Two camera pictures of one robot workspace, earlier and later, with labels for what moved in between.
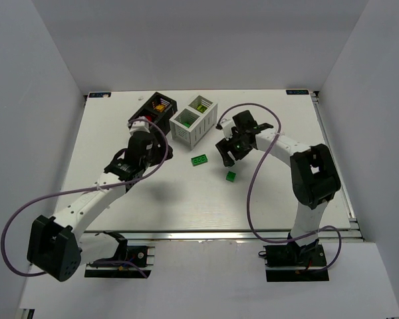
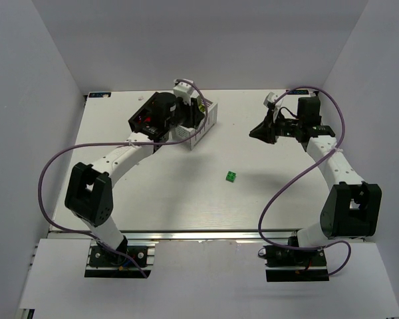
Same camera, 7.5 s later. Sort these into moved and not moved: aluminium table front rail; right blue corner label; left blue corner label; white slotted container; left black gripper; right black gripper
Moved: left black gripper; right black gripper
Not moved: aluminium table front rail; left blue corner label; right blue corner label; white slotted container
